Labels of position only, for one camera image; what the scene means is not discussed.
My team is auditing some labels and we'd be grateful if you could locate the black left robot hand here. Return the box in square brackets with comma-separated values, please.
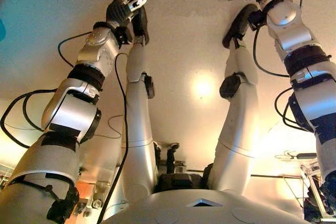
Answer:
[106, 0, 148, 29]

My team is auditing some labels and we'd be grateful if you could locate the wheeled equipment cart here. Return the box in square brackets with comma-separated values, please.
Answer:
[76, 166, 116, 218]

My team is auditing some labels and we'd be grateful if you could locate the white metal stand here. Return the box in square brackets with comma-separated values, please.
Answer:
[275, 150, 336, 224]

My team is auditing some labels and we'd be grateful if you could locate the grey robot torso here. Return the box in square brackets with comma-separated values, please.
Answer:
[102, 140, 312, 224]

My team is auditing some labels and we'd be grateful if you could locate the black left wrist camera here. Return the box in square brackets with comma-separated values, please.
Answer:
[115, 26, 135, 46]

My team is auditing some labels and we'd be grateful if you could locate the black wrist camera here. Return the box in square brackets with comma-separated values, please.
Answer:
[115, 26, 135, 46]
[248, 10, 266, 31]

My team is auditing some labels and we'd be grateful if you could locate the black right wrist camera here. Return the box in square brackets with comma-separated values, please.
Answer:
[248, 10, 266, 31]

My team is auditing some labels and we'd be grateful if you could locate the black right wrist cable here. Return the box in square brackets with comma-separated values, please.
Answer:
[253, 0, 305, 78]

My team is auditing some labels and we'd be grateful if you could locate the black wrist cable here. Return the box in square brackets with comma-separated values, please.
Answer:
[253, 0, 305, 78]
[57, 31, 93, 69]

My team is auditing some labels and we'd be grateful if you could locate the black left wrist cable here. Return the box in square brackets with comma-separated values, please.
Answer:
[57, 31, 93, 69]

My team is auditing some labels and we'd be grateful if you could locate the black right elbow cable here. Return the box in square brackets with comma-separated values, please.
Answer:
[274, 87, 316, 133]

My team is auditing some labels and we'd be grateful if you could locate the black elbow cable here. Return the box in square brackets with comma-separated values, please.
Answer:
[274, 87, 316, 133]
[0, 89, 59, 149]

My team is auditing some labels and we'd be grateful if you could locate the thin dark floor cable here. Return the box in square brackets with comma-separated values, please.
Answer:
[93, 115, 124, 140]

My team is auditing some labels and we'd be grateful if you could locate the thin black camera cable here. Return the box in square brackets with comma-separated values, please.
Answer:
[97, 51, 130, 224]

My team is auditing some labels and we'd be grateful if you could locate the black left elbow cable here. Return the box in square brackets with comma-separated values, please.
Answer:
[0, 89, 59, 149]

